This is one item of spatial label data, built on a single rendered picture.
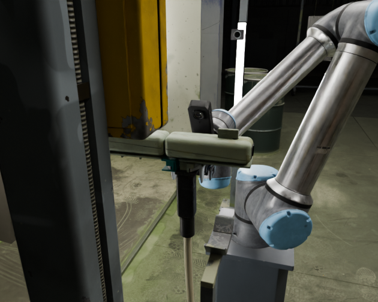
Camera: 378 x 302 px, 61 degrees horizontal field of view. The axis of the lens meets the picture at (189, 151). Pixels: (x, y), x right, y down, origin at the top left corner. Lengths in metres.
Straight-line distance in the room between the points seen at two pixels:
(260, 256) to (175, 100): 2.43
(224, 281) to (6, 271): 1.42
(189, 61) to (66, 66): 3.07
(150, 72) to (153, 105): 0.03
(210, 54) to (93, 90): 2.99
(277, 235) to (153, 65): 0.80
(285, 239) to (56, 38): 0.90
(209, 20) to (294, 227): 2.50
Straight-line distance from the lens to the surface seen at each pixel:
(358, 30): 0.97
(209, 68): 3.22
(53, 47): 0.21
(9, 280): 2.21
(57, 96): 0.21
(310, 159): 0.96
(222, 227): 0.49
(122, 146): 0.60
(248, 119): 1.00
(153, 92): 0.27
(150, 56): 0.26
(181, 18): 3.28
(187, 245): 0.68
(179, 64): 3.30
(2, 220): 1.67
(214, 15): 3.20
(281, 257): 1.21
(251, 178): 1.11
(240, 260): 1.19
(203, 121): 0.68
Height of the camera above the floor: 1.38
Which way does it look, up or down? 21 degrees down
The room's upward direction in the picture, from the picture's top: straight up
